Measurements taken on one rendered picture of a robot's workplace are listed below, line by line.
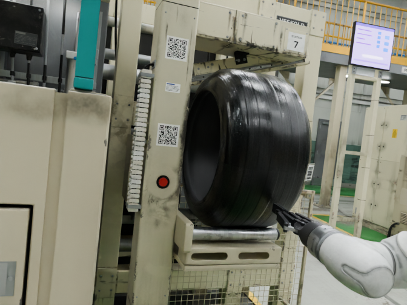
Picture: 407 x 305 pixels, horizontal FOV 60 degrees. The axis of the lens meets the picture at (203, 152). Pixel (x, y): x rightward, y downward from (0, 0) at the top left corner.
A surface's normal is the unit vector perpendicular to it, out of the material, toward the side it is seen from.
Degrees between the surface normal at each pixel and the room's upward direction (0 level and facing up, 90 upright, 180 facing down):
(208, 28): 90
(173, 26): 90
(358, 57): 90
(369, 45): 90
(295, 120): 65
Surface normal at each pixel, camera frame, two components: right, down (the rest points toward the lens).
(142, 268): 0.33, 0.08
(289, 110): 0.34, -0.42
